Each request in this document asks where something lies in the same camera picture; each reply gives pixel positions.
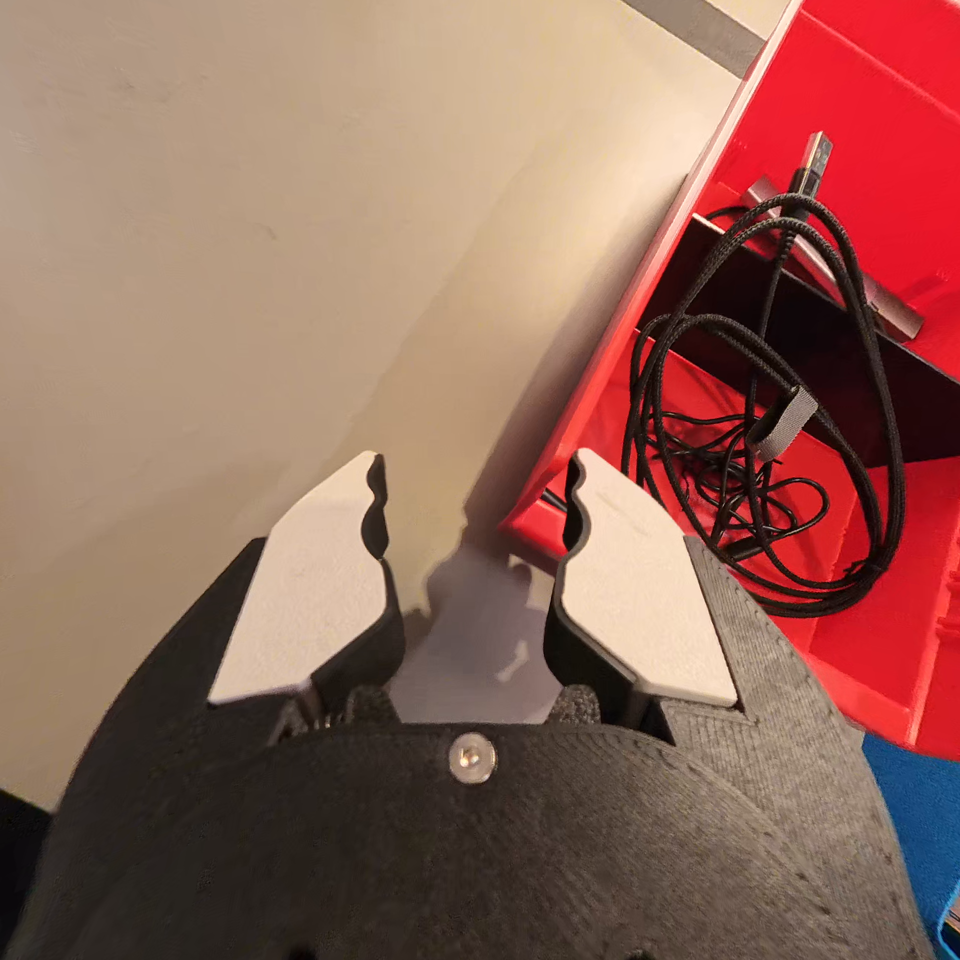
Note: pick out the black bin divider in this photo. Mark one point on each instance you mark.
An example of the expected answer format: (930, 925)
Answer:
(817, 330)

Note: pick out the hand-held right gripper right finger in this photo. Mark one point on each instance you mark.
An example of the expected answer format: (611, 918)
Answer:
(645, 600)

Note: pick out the red plastic bin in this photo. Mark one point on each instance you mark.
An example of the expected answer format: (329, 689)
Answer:
(885, 660)

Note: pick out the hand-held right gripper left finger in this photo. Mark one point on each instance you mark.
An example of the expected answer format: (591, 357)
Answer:
(307, 600)

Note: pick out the blue plastic bin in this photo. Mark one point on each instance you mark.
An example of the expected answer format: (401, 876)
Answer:
(915, 825)

